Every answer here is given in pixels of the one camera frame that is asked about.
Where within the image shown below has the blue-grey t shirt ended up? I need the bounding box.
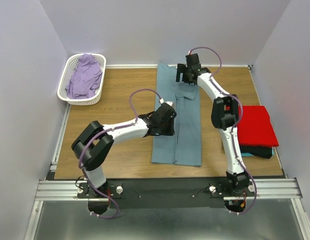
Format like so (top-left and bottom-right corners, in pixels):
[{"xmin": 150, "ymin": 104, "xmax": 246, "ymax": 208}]
[{"xmin": 151, "ymin": 63, "xmax": 202, "ymax": 167}]

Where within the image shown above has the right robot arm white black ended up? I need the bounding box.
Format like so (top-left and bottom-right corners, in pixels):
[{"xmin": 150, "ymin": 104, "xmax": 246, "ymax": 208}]
[{"xmin": 175, "ymin": 53, "xmax": 250, "ymax": 196}]

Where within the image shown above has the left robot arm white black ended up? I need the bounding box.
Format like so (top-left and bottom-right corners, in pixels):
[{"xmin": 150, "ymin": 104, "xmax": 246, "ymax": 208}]
[{"xmin": 71, "ymin": 101, "xmax": 177, "ymax": 198}]

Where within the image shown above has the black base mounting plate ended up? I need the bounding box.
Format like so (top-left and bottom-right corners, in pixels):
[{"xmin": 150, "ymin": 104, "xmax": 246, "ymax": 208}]
[{"xmin": 77, "ymin": 177, "xmax": 255, "ymax": 214}]

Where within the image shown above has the folded red t shirt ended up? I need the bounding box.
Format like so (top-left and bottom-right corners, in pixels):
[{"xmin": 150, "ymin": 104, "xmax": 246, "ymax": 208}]
[{"xmin": 237, "ymin": 105, "xmax": 279, "ymax": 148}]

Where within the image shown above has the purple t shirt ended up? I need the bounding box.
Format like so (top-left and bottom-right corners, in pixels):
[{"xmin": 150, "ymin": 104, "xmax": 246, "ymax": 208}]
[{"xmin": 65, "ymin": 53, "xmax": 103, "ymax": 100}]

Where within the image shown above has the folded teal t shirt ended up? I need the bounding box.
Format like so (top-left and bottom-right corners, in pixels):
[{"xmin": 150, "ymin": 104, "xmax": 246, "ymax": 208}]
[{"xmin": 241, "ymin": 152, "xmax": 254, "ymax": 157}]

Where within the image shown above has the white perforated plastic basket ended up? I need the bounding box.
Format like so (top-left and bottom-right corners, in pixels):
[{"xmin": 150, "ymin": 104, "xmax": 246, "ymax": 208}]
[{"xmin": 57, "ymin": 53, "xmax": 106, "ymax": 106}]

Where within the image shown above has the folded black t shirt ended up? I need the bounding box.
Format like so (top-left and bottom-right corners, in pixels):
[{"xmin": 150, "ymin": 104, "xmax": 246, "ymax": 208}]
[{"xmin": 240, "ymin": 145, "xmax": 274, "ymax": 159}]

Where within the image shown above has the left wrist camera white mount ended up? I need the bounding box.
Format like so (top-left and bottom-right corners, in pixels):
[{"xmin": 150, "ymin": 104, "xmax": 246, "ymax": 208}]
[{"xmin": 159, "ymin": 99, "xmax": 175, "ymax": 108}]

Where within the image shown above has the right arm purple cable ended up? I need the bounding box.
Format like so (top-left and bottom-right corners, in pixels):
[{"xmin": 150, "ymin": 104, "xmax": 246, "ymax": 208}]
[{"xmin": 187, "ymin": 46, "xmax": 258, "ymax": 216}]

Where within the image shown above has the aluminium extrusion frame rail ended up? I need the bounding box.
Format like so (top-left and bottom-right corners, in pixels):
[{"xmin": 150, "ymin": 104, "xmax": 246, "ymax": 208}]
[{"xmin": 25, "ymin": 103, "xmax": 310, "ymax": 240}]

